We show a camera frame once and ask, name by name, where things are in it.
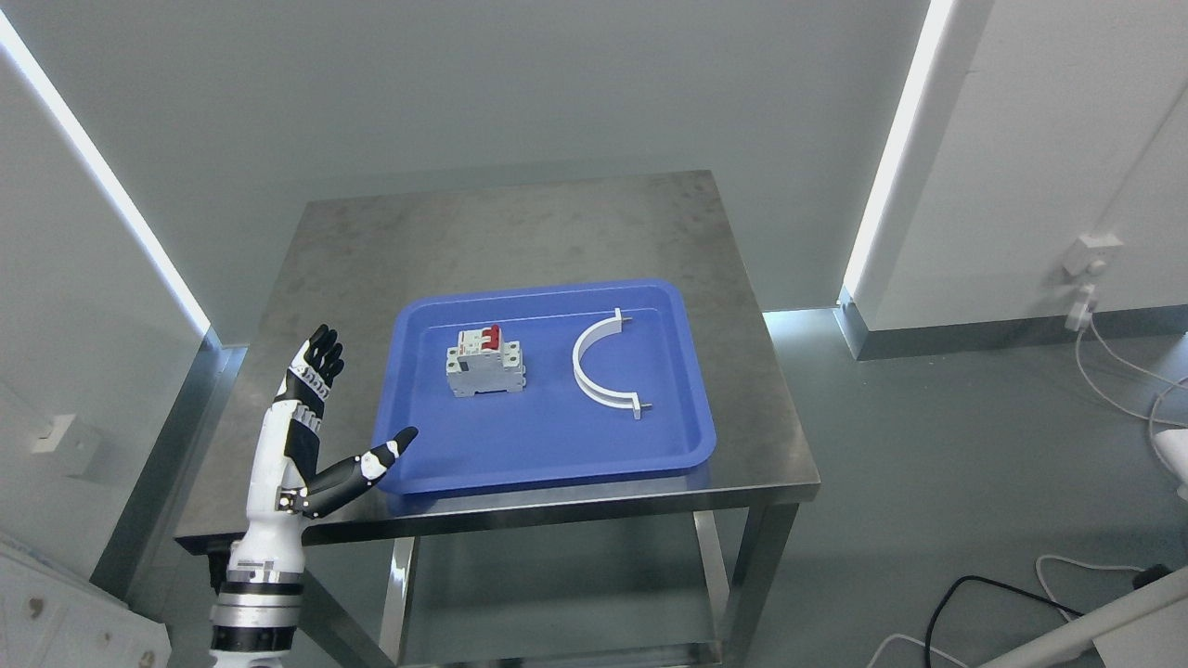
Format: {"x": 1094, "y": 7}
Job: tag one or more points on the white wall socket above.
{"x": 1091, "y": 254}

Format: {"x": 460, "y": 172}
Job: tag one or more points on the stainless steel table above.
{"x": 356, "y": 264}

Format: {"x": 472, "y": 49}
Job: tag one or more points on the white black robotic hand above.
{"x": 286, "y": 489}

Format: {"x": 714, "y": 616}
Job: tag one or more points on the white curved bracket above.
{"x": 590, "y": 367}

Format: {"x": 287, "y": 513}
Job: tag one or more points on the white cabinet corner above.
{"x": 51, "y": 617}

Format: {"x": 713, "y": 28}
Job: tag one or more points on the blue plastic tray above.
{"x": 549, "y": 432}

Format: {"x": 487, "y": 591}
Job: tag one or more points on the grey red circuit breaker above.
{"x": 483, "y": 361}

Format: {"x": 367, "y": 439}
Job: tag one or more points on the white desk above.
{"x": 1145, "y": 628}

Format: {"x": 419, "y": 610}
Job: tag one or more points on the white power adapter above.
{"x": 1081, "y": 311}

